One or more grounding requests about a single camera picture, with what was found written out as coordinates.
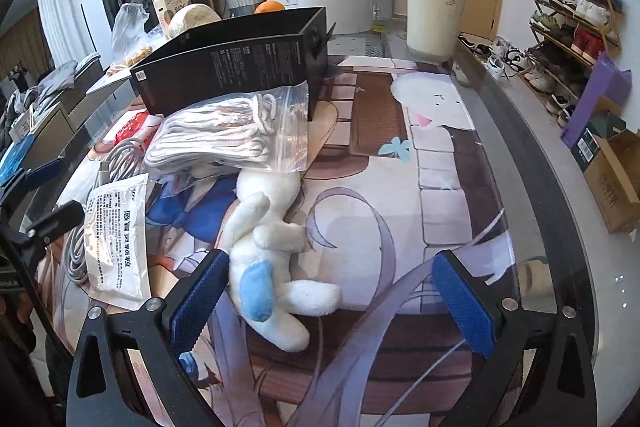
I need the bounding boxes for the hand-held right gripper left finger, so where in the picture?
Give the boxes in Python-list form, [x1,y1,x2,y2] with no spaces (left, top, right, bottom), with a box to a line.
[66,248,231,427]

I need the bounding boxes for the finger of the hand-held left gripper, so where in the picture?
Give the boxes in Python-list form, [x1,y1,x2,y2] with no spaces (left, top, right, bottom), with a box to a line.
[0,156,68,208]
[17,199,86,250]

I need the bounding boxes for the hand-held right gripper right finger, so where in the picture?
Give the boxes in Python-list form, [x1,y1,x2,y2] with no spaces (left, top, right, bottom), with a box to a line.
[431,249,598,427]

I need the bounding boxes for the white printed medicine packet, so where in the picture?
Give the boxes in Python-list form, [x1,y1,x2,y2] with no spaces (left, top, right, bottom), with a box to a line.
[82,173,152,312]

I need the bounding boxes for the white plush toy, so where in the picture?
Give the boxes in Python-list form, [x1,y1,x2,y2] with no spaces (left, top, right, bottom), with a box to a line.
[220,169,343,353]

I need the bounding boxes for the grey cable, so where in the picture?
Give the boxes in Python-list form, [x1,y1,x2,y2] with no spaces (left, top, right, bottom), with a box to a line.
[65,139,151,293]

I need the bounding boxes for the red and white packet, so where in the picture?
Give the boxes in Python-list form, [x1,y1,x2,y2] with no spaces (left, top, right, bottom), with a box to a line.
[112,111,163,148]

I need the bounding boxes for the bag of white cords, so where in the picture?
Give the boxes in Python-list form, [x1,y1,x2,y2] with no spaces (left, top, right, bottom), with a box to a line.
[142,82,311,175]

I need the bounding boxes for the black cardboard box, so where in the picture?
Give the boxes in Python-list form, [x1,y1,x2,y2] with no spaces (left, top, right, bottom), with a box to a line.
[129,7,337,122]

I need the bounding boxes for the blue plastic packet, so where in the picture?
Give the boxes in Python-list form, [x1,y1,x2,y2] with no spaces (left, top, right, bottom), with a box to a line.
[0,142,36,182]

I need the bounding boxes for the grey clothes pile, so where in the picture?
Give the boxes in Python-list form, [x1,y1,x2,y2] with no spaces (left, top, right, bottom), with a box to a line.
[40,57,101,108]

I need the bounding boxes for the white side table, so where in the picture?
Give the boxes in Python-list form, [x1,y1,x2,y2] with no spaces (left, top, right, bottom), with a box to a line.
[85,67,136,95]

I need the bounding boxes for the printed desk mat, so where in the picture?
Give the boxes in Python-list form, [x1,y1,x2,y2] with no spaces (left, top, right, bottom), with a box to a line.
[50,52,516,427]

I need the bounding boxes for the clear plastic bag of kumquats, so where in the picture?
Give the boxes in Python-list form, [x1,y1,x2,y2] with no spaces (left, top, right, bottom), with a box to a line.
[110,3,153,62]

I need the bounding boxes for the brown cardboard box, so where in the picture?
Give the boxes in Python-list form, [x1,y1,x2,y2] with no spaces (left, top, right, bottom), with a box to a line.
[582,129,640,235]

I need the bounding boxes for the dark green box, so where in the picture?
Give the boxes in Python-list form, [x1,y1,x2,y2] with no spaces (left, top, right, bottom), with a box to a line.
[570,127,613,172]

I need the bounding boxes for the printed fruit carton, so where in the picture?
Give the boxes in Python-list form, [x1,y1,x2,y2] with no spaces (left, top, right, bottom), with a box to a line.
[148,0,193,35]

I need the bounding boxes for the white yarn ball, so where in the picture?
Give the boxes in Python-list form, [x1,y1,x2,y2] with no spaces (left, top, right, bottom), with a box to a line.
[167,3,223,40]

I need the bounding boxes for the purple board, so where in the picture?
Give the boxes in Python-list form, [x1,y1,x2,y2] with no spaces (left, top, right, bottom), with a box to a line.
[560,52,633,148]

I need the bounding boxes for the white sneakers on floor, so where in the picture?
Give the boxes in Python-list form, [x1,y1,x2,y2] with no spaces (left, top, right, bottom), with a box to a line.
[482,37,531,80]

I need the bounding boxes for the woven basket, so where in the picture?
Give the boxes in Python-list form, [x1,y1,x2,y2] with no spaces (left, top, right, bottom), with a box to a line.
[225,0,266,18]

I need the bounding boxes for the cream tumbler cup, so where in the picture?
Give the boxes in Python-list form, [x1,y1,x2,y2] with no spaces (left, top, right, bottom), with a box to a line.
[406,0,470,62]

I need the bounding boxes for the shoe rack with shoes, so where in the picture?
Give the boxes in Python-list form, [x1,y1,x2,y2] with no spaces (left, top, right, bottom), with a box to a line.
[525,0,626,128]

